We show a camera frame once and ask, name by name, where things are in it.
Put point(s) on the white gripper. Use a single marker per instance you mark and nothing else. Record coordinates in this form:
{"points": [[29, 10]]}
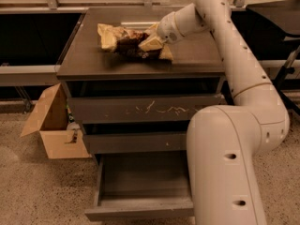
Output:
{"points": [[166, 29]]}

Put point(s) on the brown chip bag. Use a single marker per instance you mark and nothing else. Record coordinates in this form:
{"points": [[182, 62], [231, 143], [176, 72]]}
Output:
{"points": [[125, 41]]}

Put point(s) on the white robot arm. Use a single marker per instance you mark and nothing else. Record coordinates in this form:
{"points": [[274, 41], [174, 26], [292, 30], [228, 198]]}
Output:
{"points": [[222, 139]]}

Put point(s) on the grey drawer cabinet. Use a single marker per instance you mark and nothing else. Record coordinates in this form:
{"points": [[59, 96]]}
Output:
{"points": [[128, 105]]}

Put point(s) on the grey top drawer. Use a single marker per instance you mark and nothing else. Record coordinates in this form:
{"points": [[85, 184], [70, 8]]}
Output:
{"points": [[142, 100]]}

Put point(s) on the grey drawer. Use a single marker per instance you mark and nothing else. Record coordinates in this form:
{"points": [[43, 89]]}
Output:
{"points": [[135, 137], [142, 100], [142, 185]]}

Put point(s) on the grey middle drawer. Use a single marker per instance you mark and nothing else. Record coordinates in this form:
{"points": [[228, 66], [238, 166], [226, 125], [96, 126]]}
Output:
{"points": [[135, 137]]}

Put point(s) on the grey bottom drawer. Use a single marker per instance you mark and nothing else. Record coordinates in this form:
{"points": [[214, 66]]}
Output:
{"points": [[142, 185]]}

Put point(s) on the green bottle in box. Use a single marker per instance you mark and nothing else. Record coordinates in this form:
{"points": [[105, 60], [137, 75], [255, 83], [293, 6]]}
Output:
{"points": [[70, 117]]}

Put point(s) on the black rolling stand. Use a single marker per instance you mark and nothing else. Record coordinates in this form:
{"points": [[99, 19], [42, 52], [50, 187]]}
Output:
{"points": [[275, 35]]}

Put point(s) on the open cardboard box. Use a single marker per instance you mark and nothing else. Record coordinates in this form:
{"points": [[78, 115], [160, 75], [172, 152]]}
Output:
{"points": [[50, 119]]}

